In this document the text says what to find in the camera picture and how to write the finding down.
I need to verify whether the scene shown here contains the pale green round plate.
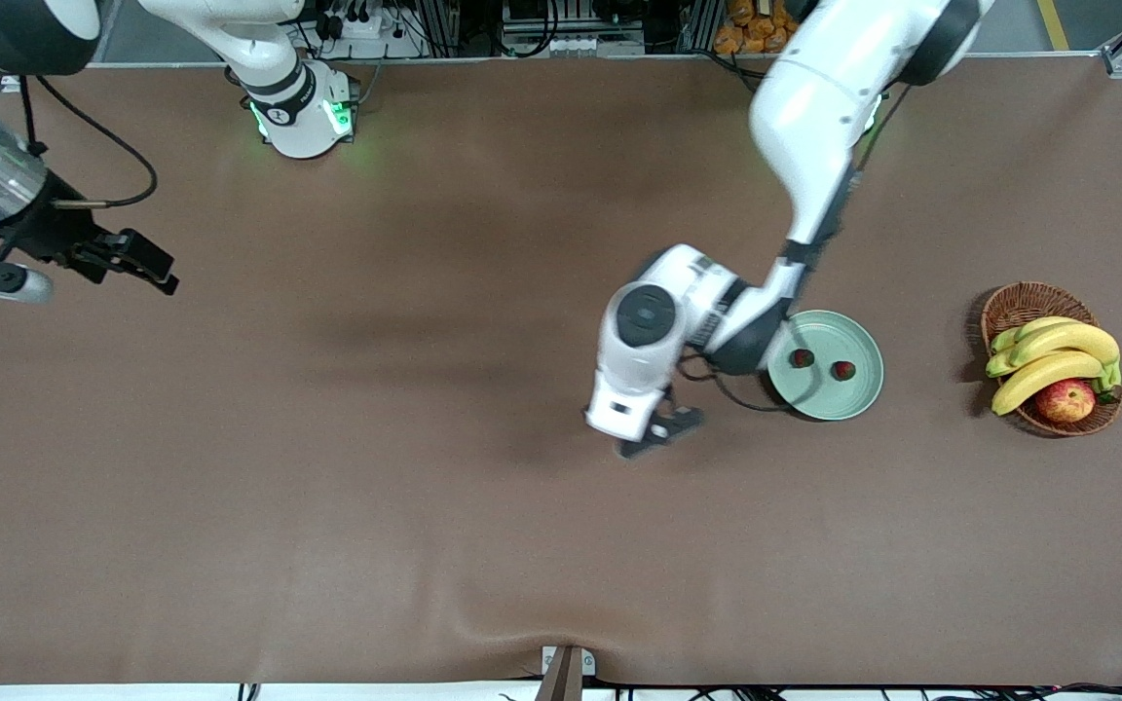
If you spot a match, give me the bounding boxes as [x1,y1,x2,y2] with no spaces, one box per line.
[767,310,884,422]

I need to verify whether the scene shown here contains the brown table cover mat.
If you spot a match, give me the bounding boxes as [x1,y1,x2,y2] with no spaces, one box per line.
[0,54,1122,687]

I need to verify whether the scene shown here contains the white power strip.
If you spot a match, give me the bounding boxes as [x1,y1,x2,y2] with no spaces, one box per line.
[313,0,426,59]

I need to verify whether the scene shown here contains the orange bread rolls pile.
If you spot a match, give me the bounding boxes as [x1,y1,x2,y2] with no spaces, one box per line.
[714,0,801,55]

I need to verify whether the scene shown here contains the brown wicker basket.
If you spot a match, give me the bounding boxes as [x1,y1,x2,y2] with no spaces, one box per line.
[981,281,1122,437]

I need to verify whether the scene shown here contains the red yellow apple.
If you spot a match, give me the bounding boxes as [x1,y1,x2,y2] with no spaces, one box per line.
[1035,379,1097,424]

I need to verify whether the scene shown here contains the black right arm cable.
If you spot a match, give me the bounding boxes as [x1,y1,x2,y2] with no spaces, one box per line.
[19,76,158,210]

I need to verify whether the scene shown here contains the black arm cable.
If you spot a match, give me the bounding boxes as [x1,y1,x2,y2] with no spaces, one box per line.
[19,76,158,210]
[678,83,913,415]

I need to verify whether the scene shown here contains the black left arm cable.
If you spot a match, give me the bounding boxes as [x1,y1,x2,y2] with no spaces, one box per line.
[678,83,913,415]

